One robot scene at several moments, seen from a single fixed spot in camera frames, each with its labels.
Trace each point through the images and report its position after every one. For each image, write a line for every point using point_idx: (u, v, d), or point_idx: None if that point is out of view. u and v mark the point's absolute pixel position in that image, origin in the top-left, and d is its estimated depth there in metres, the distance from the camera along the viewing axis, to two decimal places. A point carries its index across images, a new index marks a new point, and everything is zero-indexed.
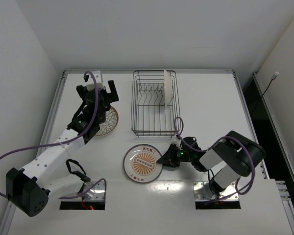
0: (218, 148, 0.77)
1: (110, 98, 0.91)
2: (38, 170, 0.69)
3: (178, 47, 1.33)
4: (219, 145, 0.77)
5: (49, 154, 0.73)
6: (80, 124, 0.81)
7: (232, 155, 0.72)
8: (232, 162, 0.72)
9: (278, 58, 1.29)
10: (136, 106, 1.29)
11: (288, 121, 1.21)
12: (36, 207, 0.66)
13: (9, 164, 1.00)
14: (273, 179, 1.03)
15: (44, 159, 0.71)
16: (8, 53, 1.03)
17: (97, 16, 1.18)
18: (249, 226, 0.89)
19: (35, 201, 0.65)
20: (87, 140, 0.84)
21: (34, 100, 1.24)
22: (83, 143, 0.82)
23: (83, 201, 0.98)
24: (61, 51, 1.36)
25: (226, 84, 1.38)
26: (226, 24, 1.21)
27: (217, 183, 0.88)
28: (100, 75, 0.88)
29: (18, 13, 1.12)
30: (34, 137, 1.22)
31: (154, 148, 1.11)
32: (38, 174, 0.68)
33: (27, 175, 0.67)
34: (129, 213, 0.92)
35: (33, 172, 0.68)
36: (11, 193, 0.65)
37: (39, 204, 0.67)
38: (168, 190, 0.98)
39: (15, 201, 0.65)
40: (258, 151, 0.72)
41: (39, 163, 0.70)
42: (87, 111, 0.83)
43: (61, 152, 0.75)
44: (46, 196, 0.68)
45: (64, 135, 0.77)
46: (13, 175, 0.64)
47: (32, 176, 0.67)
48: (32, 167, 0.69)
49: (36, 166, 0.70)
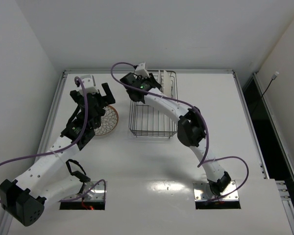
0: (182, 124, 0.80)
1: (105, 101, 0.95)
2: (31, 180, 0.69)
3: (178, 47, 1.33)
4: (184, 122, 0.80)
5: (41, 164, 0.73)
6: (74, 130, 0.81)
7: (190, 132, 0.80)
8: (184, 138, 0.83)
9: (279, 58, 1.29)
10: (136, 106, 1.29)
11: (288, 120, 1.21)
12: (31, 217, 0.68)
13: (10, 169, 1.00)
14: (262, 176, 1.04)
15: (36, 169, 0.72)
16: (8, 53, 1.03)
17: (96, 17, 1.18)
18: (249, 227, 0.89)
19: (29, 212, 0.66)
20: (82, 146, 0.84)
21: (34, 100, 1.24)
22: (78, 150, 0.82)
23: (83, 201, 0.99)
24: (61, 52, 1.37)
25: (227, 84, 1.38)
26: (225, 24, 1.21)
27: (212, 180, 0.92)
28: (91, 79, 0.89)
29: (18, 14, 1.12)
30: (35, 137, 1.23)
31: (144, 62, 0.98)
32: (31, 185, 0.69)
33: (20, 186, 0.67)
34: (129, 213, 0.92)
35: (26, 183, 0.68)
36: (6, 204, 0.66)
37: (35, 214, 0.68)
38: (168, 190, 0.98)
39: (11, 211, 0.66)
40: (198, 129, 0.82)
41: (32, 173, 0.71)
42: (82, 117, 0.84)
43: (55, 161, 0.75)
44: (41, 205, 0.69)
45: (58, 144, 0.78)
46: (7, 187, 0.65)
47: (25, 187, 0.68)
48: (25, 178, 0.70)
49: (29, 176, 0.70)
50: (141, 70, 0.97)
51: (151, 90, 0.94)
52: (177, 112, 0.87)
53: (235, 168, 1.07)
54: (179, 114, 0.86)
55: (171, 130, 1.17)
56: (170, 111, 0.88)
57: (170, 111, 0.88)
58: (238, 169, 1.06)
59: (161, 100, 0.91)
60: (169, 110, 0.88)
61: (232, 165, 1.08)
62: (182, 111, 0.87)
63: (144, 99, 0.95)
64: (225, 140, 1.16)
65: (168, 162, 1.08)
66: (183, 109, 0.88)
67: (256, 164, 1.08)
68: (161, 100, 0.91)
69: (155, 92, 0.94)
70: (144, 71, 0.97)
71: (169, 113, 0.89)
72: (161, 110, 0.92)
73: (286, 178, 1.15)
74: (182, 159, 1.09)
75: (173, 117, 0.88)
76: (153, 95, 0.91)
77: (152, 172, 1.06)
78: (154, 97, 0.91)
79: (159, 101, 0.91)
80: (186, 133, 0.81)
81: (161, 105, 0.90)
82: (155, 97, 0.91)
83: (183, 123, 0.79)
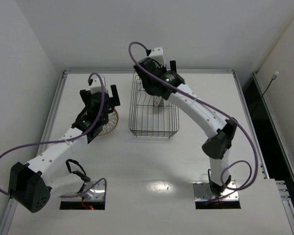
0: (218, 137, 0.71)
1: (112, 102, 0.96)
2: (43, 164, 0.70)
3: (178, 48, 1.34)
4: (222, 136, 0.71)
5: (53, 150, 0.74)
6: (84, 123, 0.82)
7: (223, 147, 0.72)
8: (213, 152, 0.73)
9: (278, 58, 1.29)
10: (136, 106, 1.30)
11: (288, 120, 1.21)
12: (37, 203, 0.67)
13: (9, 169, 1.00)
14: (263, 176, 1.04)
15: (48, 155, 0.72)
16: (9, 52, 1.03)
17: (97, 17, 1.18)
18: (249, 227, 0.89)
19: (37, 197, 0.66)
20: (90, 139, 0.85)
21: (34, 100, 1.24)
22: (86, 142, 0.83)
23: (83, 201, 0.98)
24: (61, 51, 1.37)
25: (227, 84, 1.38)
26: (226, 24, 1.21)
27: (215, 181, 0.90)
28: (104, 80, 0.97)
29: (18, 13, 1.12)
30: (34, 137, 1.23)
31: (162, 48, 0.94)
32: (43, 168, 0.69)
33: (32, 169, 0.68)
34: (129, 213, 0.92)
35: (38, 166, 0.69)
36: (14, 188, 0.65)
37: (41, 200, 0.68)
38: (168, 190, 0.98)
39: (18, 197, 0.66)
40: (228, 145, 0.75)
41: (44, 158, 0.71)
42: (92, 111, 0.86)
43: (66, 149, 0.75)
44: (48, 193, 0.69)
45: (68, 134, 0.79)
46: (19, 169, 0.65)
47: (37, 170, 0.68)
48: (37, 162, 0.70)
49: (41, 161, 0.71)
50: (158, 55, 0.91)
51: (179, 87, 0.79)
52: (213, 123, 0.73)
53: (235, 168, 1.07)
54: (216, 126, 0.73)
55: (171, 130, 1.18)
56: (206, 120, 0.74)
57: (205, 120, 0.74)
58: (237, 169, 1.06)
59: (194, 104, 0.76)
60: (203, 118, 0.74)
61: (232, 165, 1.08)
62: (218, 121, 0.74)
63: (169, 96, 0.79)
64: None
65: (169, 162, 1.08)
66: (219, 119, 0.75)
67: (255, 164, 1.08)
68: (195, 103, 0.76)
69: (185, 90, 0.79)
70: (160, 58, 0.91)
71: (202, 121, 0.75)
72: (191, 114, 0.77)
73: (286, 178, 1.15)
74: (182, 159, 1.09)
75: (206, 126, 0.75)
76: (184, 96, 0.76)
77: (152, 172, 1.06)
78: (185, 97, 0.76)
79: (192, 104, 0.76)
80: (221, 148, 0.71)
81: (194, 109, 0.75)
82: (185, 98, 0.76)
83: (220, 138, 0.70)
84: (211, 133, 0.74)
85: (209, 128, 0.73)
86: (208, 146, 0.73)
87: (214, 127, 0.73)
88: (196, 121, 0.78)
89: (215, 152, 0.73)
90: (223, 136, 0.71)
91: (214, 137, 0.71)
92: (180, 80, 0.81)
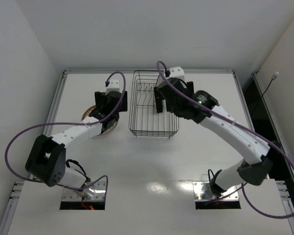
0: (263, 164, 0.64)
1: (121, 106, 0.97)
2: (65, 138, 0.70)
3: (178, 48, 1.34)
4: (266, 162, 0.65)
5: (74, 129, 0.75)
6: (100, 114, 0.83)
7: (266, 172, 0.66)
8: (253, 178, 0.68)
9: (279, 58, 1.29)
10: (136, 106, 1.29)
11: (288, 120, 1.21)
12: (55, 177, 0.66)
13: (8, 169, 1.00)
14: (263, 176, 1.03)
15: (70, 132, 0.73)
16: (8, 52, 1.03)
17: (97, 17, 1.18)
18: (250, 227, 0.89)
19: (57, 168, 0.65)
20: (103, 129, 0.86)
21: (34, 100, 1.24)
22: (100, 131, 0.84)
23: (83, 201, 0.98)
24: (61, 52, 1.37)
25: (227, 84, 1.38)
26: (226, 24, 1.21)
27: (218, 184, 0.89)
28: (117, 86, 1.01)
29: (17, 14, 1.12)
30: (35, 137, 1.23)
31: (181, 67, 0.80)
32: (66, 142, 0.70)
33: (56, 140, 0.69)
34: (129, 214, 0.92)
35: (61, 138, 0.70)
36: (35, 159, 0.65)
37: (58, 175, 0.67)
38: (168, 190, 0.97)
39: (36, 168, 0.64)
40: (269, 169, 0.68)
41: (66, 134, 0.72)
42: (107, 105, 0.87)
43: (85, 131, 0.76)
44: (64, 169, 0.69)
45: (87, 119, 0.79)
46: (43, 139, 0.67)
47: (61, 142, 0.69)
48: (60, 136, 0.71)
49: (63, 135, 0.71)
50: (179, 77, 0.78)
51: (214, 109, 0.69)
52: (256, 149, 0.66)
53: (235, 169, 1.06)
54: (259, 152, 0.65)
55: (171, 131, 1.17)
56: (247, 146, 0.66)
57: (246, 146, 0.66)
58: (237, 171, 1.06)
59: (232, 128, 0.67)
60: (243, 144, 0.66)
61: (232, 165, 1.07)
62: (260, 147, 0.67)
63: (203, 120, 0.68)
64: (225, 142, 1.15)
65: (169, 162, 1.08)
66: (260, 143, 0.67)
67: None
68: (232, 127, 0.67)
69: (221, 112, 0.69)
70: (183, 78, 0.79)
71: (242, 147, 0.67)
72: (229, 139, 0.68)
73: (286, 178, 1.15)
74: (182, 159, 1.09)
75: (247, 153, 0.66)
76: (221, 119, 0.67)
77: (152, 172, 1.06)
78: (221, 121, 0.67)
79: (229, 128, 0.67)
80: (264, 174, 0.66)
81: (232, 134, 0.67)
82: (222, 122, 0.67)
83: (265, 164, 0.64)
84: (253, 160, 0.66)
85: (252, 155, 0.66)
86: (249, 171, 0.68)
87: (257, 153, 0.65)
88: (234, 146, 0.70)
89: (256, 178, 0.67)
90: (266, 161, 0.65)
91: (258, 164, 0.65)
92: (213, 101, 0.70)
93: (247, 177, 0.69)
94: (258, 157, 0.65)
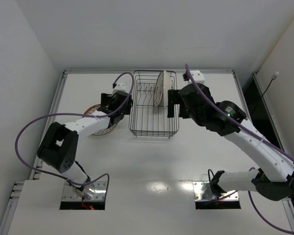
0: (288, 185, 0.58)
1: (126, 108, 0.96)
2: (77, 127, 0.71)
3: (178, 48, 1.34)
4: (291, 182, 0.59)
5: (86, 119, 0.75)
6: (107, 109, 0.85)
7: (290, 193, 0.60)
8: (271, 194, 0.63)
9: (278, 58, 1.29)
10: (136, 106, 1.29)
11: (288, 120, 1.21)
12: (65, 164, 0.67)
13: (8, 169, 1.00)
14: None
15: (82, 122, 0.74)
16: (8, 52, 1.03)
17: (97, 17, 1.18)
18: (249, 227, 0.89)
19: (69, 155, 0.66)
20: (109, 125, 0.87)
21: (34, 100, 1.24)
22: (106, 126, 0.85)
23: (83, 201, 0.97)
24: (61, 52, 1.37)
25: (227, 84, 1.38)
26: (226, 25, 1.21)
27: (220, 185, 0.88)
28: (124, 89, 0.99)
29: (18, 14, 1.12)
30: (35, 136, 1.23)
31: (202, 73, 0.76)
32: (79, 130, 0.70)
33: (68, 128, 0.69)
34: (129, 213, 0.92)
35: (74, 127, 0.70)
36: (47, 145, 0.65)
37: (68, 161, 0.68)
38: (168, 190, 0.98)
39: (47, 154, 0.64)
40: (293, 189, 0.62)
41: (78, 123, 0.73)
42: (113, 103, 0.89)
43: (94, 123, 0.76)
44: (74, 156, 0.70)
45: (96, 113, 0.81)
46: (57, 126, 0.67)
47: (73, 129, 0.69)
48: (73, 124, 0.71)
49: (75, 124, 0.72)
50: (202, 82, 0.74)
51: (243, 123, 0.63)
52: (283, 168, 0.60)
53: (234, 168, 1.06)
54: (285, 172, 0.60)
55: (171, 131, 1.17)
56: (274, 165, 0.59)
57: (272, 165, 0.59)
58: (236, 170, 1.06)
59: (259, 145, 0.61)
60: (270, 163, 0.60)
61: (232, 165, 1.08)
62: (287, 167, 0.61)
63: (231, 133, 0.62)
64: (225, 142, 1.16)
65: (169, 162, 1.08)
66: (286, 161, 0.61)
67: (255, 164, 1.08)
68: (261, 144, 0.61)
69: (248, 127, 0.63)
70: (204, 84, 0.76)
71: (267, 166, 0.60)
72: (253, 155, 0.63)
73: None
74: (182, 159, 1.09)
75: (273, 172, 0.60)
76: (249, 135, 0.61)
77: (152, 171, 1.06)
78: (249, 137, 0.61)
79: (257, 145, 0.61)
80: (287, 194, 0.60)
81: (259, 152, 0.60)
82: (250, 137, 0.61)
83: (290, 185, 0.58)
84: (278, 180, 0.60)
85: (277, 175, 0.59)
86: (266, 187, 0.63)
87: (284, 172, 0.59)
88: (257, 163, 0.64)
89: (275, 196, 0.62)
90: (292, 182, 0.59)
91: (282, 184, 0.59)
92: (242, 114, 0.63)
93: (263, 193, 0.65)
94: (284, 176, 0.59)
